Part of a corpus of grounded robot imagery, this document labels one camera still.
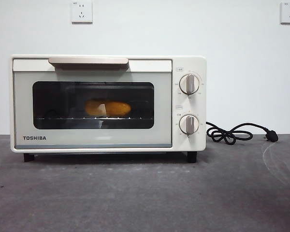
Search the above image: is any black power cable with plug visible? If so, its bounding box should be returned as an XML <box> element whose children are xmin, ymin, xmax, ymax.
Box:
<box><xmin>205</xmin><ymin>121</ymin><xmax>279</xmax><ymax>143</ymax></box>

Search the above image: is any cream Toshiba toaster oven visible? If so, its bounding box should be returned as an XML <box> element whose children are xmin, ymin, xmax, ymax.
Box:
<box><xmin>10</xmin><ymin>54</ymin><xmax>207</xmax><ymax>163</ymax></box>

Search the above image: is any glass oven door beige handle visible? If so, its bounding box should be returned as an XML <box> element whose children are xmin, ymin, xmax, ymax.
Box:
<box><xmin>12</xmin><ymin>57</ymin><xmax>173</xmax><ymax>148</ymax></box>

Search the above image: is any cream temperature knob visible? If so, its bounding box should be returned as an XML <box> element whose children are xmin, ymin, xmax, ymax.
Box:
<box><xmin>179</xmin><ymin>73</ymin><xmax>200</xmax><ymax>95</ymax></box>

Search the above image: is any yellow corn cob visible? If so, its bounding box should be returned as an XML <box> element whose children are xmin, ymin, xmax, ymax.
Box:
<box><xmin>84</xmin><ymin>99</ymin><xmax>131</xmax><ymax>116</ymax></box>

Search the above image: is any metal wire oven rack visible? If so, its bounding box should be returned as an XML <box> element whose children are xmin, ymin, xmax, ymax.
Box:
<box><xmin>36</xmin><ymin>116</ymin><xmax>150</xmax><ymax>120</ymax></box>

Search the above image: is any cream timer knob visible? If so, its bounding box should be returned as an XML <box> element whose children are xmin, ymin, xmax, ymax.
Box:
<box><xmin>179</xmin><ymin>114</ymin><xmax>200</xmax><ymax>135</ymax></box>

